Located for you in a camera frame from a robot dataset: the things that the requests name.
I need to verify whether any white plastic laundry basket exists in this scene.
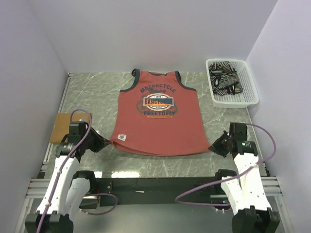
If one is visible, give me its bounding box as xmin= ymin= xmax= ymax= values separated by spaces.
xmin=206 ymin=58 xmax=259 ymax=108

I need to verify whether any rust red tank top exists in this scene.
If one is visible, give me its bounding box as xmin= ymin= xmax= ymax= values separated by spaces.
xmin=110 ymin=68 xmax=209 ymax=156

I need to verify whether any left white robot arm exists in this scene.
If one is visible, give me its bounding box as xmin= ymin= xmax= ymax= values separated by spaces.
xmin=25 ymin=121 xmax=110 ymax=233

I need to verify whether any striped multicolour tank top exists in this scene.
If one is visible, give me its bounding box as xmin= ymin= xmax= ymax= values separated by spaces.
xmin=208 ymin=61 xmax=243 ymax=96

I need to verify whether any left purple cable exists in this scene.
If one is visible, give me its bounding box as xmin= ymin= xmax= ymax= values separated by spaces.
xmin=35 ymin=109 xmax=119 ymax=233

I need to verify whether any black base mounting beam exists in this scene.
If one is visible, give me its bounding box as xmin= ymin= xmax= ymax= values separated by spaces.
xmin=72 ymin=169 xmax=241 ymax=208

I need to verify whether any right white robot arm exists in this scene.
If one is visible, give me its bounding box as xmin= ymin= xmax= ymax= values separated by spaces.
xmin=209 ymin=123 xmax=280 ymax=233

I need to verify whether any tan ribbed tank top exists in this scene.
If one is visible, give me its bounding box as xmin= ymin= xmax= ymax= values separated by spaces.
xmin=50 ymin=113 xmax=89 ymax=144

